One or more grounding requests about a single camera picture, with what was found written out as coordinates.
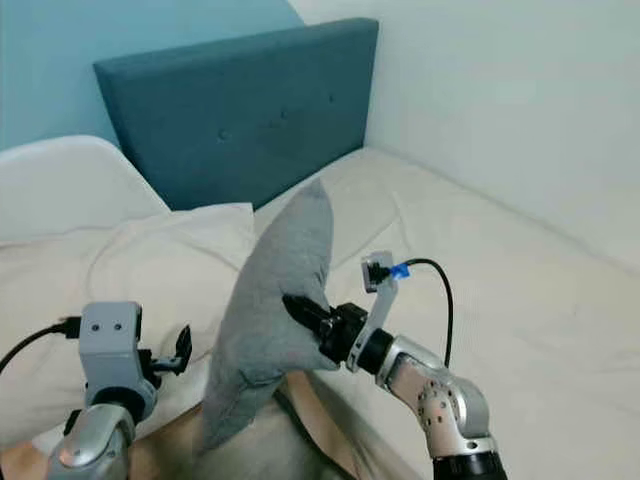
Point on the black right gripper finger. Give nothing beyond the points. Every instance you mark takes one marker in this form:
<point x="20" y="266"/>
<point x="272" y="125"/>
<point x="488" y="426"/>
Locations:
<point x="306" y="315"/>

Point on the white plastic chair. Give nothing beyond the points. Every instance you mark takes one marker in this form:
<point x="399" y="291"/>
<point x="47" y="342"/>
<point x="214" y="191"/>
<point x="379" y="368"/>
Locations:
<point x="70" y="185"/>

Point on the cream bed mattress sheet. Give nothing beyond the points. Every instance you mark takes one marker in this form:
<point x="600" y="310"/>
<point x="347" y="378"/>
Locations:
<point x="530" y="300"/>

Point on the blue upholstered headboard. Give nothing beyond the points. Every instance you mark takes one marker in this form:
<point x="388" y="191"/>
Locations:
<point x="240" y="100"/>

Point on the tan bed base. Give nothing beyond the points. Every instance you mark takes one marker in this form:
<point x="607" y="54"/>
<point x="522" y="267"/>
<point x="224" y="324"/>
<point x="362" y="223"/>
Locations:
<point x="335" y="430"/>

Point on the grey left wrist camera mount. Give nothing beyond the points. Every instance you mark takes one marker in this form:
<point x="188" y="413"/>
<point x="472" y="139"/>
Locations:
<point x="110" y="345"/>

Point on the grey pillow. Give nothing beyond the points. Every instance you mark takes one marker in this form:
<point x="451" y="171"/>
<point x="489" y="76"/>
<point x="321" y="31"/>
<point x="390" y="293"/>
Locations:
<point x="275" y="280"/>

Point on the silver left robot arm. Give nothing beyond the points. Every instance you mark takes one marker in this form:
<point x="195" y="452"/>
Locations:
<point x="88" y="450"/>

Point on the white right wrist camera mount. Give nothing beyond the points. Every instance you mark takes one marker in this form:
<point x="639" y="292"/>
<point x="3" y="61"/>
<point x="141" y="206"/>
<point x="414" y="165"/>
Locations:
<point x="381" y="300"/>

